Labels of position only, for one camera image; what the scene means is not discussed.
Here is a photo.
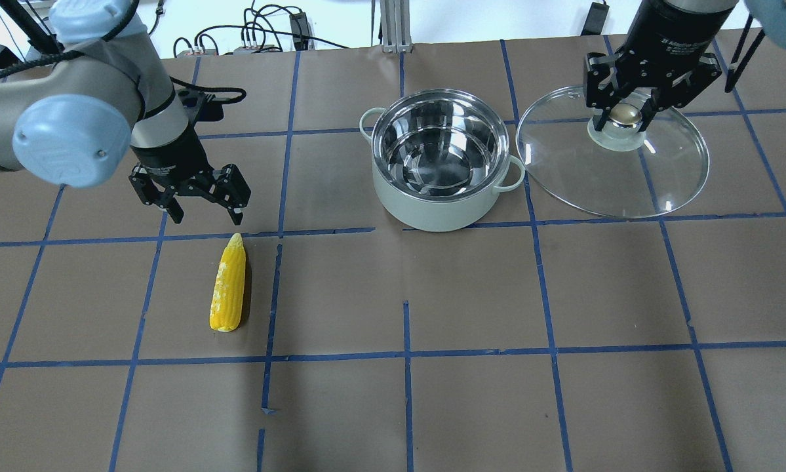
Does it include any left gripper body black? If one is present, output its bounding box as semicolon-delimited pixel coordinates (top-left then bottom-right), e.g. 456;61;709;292
129;125;251;211

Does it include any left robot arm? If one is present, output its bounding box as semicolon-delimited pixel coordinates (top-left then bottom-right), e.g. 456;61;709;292
0;1;251;225

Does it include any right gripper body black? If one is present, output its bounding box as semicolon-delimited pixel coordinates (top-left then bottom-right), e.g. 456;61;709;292
583;1;734;110

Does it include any glass pot lid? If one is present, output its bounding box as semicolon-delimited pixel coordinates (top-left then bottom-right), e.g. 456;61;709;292
515;85;711;219

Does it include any yellow corn cob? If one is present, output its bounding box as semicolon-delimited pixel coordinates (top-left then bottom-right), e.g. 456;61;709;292
208;233;246;332

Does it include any aluminium frame post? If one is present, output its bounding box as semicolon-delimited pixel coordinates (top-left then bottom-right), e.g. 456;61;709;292
380;0;412;54

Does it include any pale green steel pot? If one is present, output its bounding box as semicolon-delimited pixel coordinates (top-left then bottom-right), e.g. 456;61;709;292
359;88;526;232

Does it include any black power adapter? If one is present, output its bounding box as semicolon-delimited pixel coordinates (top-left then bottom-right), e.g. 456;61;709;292
580;1;610;36

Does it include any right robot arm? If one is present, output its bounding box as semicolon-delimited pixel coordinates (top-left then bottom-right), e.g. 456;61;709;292
583;1;786;132

